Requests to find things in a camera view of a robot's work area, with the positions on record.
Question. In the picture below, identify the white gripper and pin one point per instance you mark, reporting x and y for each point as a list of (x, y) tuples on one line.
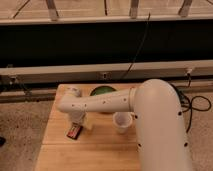
[(80, 117)]

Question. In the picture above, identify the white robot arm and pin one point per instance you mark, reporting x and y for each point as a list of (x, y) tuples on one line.
[(160, 128)]

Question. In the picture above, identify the green bowl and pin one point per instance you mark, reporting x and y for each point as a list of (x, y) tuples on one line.
[(102, 90)]

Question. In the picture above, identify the white rail bar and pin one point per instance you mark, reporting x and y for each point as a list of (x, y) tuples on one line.
[(106, 72)]

